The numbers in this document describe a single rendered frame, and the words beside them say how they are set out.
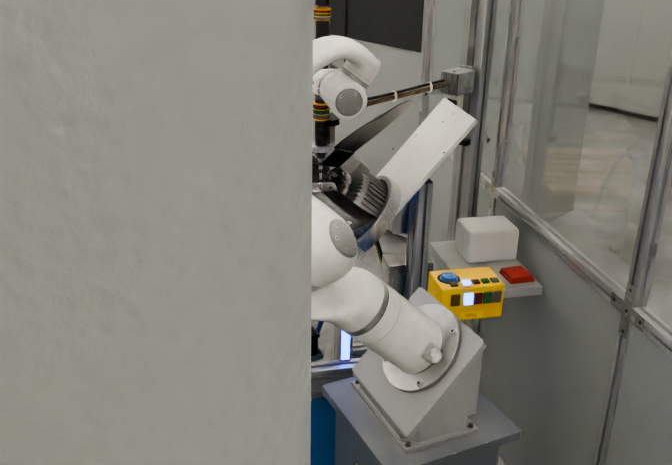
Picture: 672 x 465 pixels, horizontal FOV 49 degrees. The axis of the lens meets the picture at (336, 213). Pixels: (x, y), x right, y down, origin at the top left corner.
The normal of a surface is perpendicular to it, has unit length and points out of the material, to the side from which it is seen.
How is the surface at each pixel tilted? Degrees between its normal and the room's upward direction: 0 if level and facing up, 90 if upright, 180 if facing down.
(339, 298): 45
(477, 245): 90
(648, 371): 90
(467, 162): 90
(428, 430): 90
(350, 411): 0
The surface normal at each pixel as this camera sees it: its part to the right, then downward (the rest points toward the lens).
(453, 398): 0.41, 0.36
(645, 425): -0.98, 0.06
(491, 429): 0.02, -0.92
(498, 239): 0.20, 0.37
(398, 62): -0.76, 0.23
